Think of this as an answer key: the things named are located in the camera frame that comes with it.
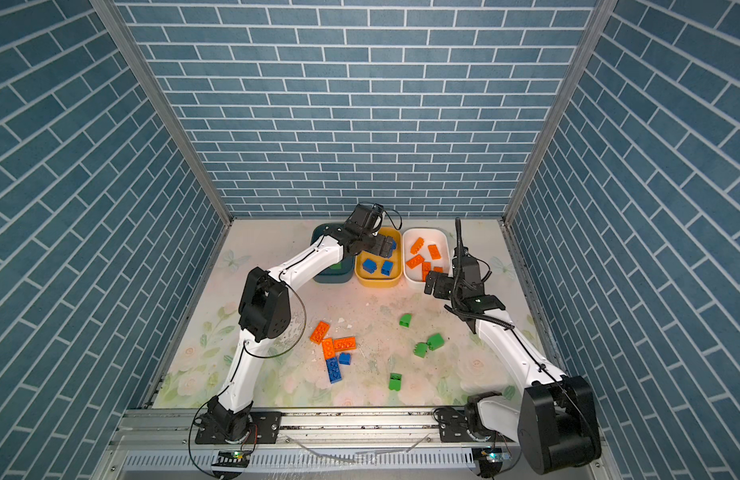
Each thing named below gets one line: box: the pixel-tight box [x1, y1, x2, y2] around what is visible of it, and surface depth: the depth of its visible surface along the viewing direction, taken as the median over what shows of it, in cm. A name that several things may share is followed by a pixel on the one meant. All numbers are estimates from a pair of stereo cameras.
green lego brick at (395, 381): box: [388, 373, 402, 392], surface depth 82 cm
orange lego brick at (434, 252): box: [427, 244, 441, 260], surface depth 114 cm
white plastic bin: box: [402, 228, 450, 283], surface depth 111 cm
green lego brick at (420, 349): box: [413, 342, 429, 358], surface depth 88 cm
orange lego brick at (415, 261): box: [406, 254, 425, 269], surface depth 109 cm
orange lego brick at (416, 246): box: [410, 237, 425, 255], surface depth 113 cm
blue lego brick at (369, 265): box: [362, 258, 377, 274], surface depth 107 cm
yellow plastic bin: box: [354, 227, 404, 287], surface depth 106 cm
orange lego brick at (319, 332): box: [310, 321, 330, 345], surface depth 91 cm
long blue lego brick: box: [326, 357, 343, 384], surface depth 84 cm
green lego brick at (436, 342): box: [428, 333, 445, 351], surface depth 89 cm
